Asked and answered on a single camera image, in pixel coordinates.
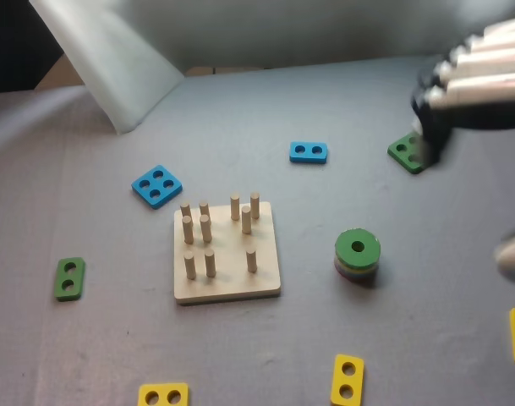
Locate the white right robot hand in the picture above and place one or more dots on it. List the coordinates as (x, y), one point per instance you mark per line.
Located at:
(477, 84)

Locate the green ring stack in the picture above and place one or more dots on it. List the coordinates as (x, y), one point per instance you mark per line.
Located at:
(346, 254)

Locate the green four-hole square block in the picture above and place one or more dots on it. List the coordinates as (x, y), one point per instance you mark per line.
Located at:
(412, 169)

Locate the blue two-hole rectangle block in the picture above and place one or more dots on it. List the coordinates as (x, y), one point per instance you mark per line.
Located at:
(308, 149)

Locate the wooden peg board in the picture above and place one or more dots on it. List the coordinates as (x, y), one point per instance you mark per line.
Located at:
(231, 279)

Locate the yellow two-hole rectangle block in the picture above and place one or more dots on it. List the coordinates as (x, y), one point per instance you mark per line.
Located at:
(347, 380)
(163, 391)

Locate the blue four-hole square block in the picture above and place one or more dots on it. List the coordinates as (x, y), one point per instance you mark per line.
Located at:
(157, 184)

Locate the green two-hole rectangle block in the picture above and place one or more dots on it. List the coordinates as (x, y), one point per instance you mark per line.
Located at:
(69, 276)

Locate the grey table cloth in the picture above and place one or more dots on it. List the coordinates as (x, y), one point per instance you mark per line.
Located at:
(367, 317)

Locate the white sheet backdrop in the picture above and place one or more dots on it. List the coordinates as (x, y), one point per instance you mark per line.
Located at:
(113, 63)

